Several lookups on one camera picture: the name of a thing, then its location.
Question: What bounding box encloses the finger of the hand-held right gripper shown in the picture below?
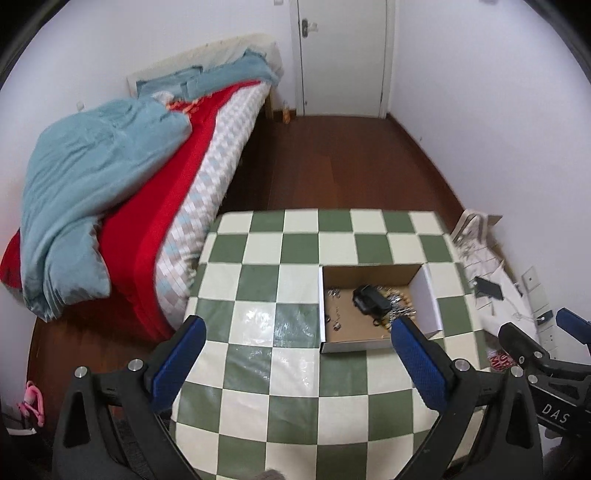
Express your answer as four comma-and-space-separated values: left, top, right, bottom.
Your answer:
555, 308, 591, 347
498, 322, 552, 367

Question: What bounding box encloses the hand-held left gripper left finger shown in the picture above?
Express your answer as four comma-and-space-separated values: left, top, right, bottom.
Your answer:
53, 315, 207, 480

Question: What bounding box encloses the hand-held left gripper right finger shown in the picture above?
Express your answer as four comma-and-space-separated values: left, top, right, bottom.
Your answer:
391, 316, 543, 480

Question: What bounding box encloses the wooden bead bracelet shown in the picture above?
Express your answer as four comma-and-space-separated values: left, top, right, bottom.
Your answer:
373, 287, 417, 328

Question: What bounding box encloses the silver chain bracelet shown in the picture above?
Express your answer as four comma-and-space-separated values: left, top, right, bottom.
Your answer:
388, 294, 415, 320

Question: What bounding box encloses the white cardboard box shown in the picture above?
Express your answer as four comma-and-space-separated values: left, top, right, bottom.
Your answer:
318, 263, 444, 355

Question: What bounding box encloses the black smart watch band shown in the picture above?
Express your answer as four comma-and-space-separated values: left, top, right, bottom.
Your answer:
353, 284, 391, 317

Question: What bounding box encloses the red white plastic bag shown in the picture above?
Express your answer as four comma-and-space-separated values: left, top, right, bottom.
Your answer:
486, 350, 514, 371

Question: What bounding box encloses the black smartphone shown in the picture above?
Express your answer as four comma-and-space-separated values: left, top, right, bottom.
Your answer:
473, 276, 504, 301

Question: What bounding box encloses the green white checkered tablecloth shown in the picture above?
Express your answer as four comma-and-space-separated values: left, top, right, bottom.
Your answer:
170, 209, 491, 480

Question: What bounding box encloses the white quilted bag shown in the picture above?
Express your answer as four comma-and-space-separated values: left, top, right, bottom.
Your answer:
452, 209, 539, 334

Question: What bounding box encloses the bed with red cover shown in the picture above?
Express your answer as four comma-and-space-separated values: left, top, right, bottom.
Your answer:
0, 79, 269, 343

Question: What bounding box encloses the pink plastic object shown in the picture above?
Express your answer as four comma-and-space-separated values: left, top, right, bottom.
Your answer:
17, 380, 45, 428

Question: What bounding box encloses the grey diamond pattern mattress cover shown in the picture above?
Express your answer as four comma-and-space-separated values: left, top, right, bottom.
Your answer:
154, 83, 273, 331

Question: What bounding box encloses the light blue blanket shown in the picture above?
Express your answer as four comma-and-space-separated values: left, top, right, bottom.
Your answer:
20, 97, 193, 322

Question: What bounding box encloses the light blue pillow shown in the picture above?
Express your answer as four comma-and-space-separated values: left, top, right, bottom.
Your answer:
136, 48, 280, 100

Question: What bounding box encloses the beige bed headboard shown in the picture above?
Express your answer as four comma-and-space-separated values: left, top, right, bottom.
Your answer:
126, 32, 283, 99

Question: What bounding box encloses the white door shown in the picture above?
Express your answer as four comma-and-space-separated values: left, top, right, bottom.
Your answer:
289, 0, 396, 119

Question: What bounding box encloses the white wall socket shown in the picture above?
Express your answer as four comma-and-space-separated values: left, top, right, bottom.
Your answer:
521, 265, 549, 315

